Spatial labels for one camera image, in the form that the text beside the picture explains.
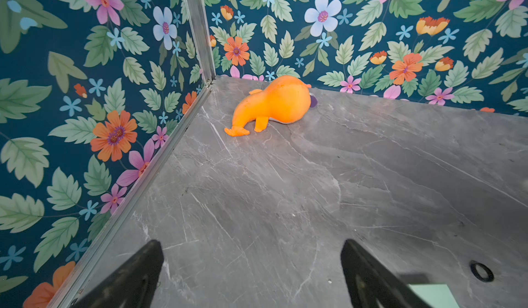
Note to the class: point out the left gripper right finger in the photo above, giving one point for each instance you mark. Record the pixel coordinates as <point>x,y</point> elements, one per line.
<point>370,284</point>

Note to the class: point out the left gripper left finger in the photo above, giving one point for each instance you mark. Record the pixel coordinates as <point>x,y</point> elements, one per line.
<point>132,285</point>

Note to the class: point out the mint green box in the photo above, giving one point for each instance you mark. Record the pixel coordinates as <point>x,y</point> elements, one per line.
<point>435,295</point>

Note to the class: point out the orange plush toy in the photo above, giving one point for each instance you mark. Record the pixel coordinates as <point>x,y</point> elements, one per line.
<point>285,100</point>

